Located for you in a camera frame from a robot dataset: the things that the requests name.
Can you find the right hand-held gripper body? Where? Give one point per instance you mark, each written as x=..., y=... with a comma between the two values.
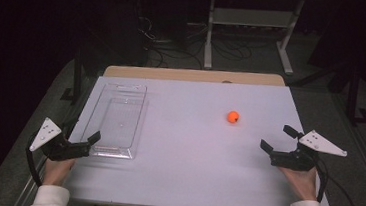
x=294, y=159

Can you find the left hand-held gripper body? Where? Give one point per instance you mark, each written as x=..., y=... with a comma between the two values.
x=54, y=145

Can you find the clear plastic tray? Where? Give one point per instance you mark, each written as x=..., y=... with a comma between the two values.
x=119, y=121

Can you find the small orange ball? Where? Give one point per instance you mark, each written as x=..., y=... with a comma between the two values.
x=233, y=116

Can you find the person's right hand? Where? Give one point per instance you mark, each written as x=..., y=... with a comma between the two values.
x=301, y=184

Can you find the person's left hand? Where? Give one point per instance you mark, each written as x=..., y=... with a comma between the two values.
x=57, y=171

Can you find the black metal stand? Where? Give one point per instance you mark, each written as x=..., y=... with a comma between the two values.
x=353, y=94
x=77, y=73

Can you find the white metal desk frame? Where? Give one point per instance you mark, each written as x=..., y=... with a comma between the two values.
x=252, y=18

